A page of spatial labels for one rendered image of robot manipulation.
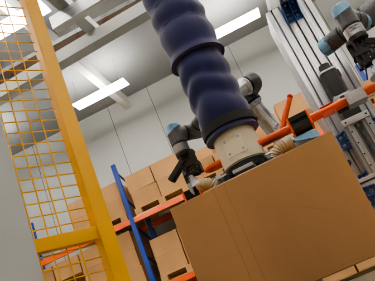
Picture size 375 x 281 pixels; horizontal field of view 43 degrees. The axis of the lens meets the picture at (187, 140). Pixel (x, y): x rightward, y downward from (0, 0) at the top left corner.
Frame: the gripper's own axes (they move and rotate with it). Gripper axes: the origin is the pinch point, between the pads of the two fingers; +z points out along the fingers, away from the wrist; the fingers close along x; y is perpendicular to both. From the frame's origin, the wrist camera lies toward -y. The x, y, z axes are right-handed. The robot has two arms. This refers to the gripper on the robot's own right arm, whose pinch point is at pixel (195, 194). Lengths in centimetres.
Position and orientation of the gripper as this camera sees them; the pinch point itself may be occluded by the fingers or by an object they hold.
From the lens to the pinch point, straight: 215.3
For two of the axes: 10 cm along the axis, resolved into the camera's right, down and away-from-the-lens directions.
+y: 8.7, -4.5, -2.1
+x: 3.4, 2.2, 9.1
